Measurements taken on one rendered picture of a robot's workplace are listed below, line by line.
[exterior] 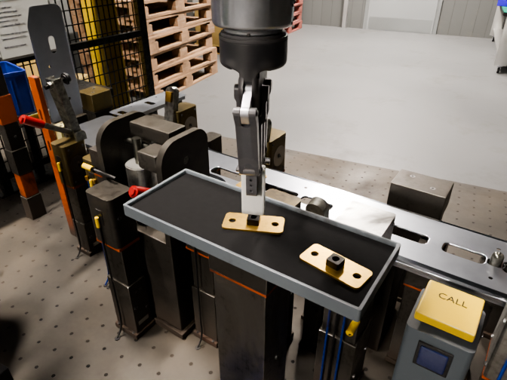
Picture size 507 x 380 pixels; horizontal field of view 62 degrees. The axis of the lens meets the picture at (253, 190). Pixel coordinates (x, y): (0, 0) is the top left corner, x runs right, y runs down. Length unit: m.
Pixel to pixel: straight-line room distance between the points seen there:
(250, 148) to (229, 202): 0.17
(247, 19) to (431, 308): 0.36
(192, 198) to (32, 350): 0.62
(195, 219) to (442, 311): 0.33
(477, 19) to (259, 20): 8.47
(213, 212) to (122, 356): 0.53
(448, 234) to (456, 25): 8.06
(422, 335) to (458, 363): 0.04
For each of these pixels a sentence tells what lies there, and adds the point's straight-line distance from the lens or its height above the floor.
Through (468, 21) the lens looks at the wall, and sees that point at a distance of 8.87.
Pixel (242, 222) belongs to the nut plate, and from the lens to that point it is 0.59.
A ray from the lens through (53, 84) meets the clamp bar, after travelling 1.14.
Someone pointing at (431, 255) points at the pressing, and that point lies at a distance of 0.85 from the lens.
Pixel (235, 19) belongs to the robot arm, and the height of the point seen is 1.43.
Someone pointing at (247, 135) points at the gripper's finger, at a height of 1.31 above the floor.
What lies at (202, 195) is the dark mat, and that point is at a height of 1.16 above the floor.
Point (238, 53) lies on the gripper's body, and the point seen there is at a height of 1.40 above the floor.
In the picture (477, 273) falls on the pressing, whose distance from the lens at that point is 0.84.
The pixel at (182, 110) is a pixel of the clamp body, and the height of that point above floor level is 1.05.
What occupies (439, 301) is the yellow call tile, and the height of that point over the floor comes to 1.16.
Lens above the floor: 1.50
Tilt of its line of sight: 31 degrees down
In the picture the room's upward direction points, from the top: straight up
